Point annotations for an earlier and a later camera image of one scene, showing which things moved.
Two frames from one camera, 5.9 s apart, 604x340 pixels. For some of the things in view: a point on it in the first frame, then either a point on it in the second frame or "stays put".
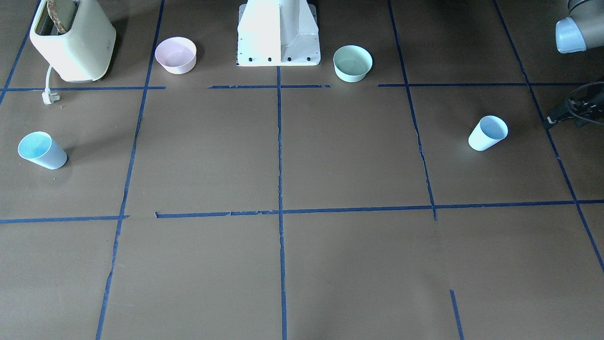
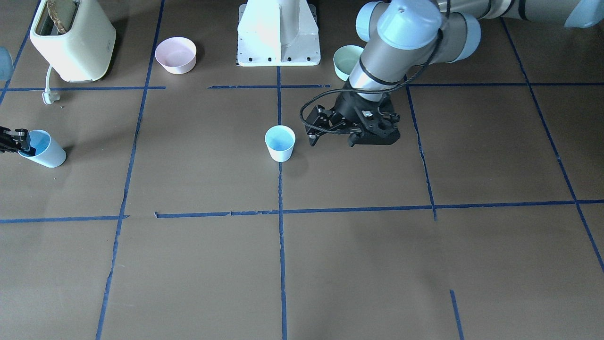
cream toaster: (87, 52) stays put
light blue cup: (40, 147) stays put
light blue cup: (489, 131) to (280, 140)
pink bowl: (176, 55) stays put
